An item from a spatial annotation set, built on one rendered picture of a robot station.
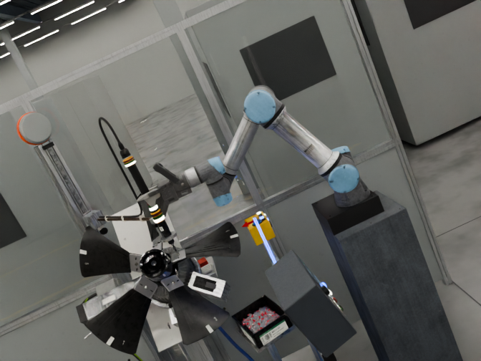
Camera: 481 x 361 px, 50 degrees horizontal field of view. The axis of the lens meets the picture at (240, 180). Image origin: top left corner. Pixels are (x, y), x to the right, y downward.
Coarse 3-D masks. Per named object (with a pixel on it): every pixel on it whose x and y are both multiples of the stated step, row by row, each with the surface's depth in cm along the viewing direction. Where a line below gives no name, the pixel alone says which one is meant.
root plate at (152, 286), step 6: (144, 276) 208; (138, 282) 206; (144, 282) 208; (150, 282) 209; (138, 288) 207; (144, 288) 208; (150, 288) 210; (156, 288) 211; (144, 294) 208; (150, 294) 210
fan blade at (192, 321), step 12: (180, 288) 206; (180, 300) 201; (192, 300) 204; (204, 300) 206; (180, 312) 198; (192, 312) 199; (204, 312) 201; (216, 312) 203; (228, 312) 205; (180, 324) 195; (192, 324) 196; (204, 324) 197; (216, 324) 199; (192, 336) 193; (204, 336) 194
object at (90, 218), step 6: (90, 210) 258; (96, 210) 256; (84, 216) 253; (90, 216) 248; (96, 216) 250; (84, 222) 255; (90, 222) 250; (96, 222) 250; (102, 222) 252; (96, 228) 250
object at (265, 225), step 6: (252, 216) 251; (258, 216) 247; (264, 216) 244; (264, 222) 237; (252, 228) 237; (264, 228) 237; (270, 228) 238; (252, 234) 237; (258, 234) 238; (264, 234) 238; (270, 234) 238; (258, 240) 238
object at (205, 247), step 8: (224, 224) 221; (232, 224) 219; (216, 232) 218; (224, 232) 216; (232, 232) 214; (200, 240) 217; (208, 240) 214; (216, 240) 212; (224, 240) 211; (232, 240) 210; (192, 248) 212; (200, 248) 210; (208, 248) 208; (216, 248) 207; (224, 248) 206; (232, 248) 206; (192, 256) 206; (200, 256) 205; (232, 256) 203
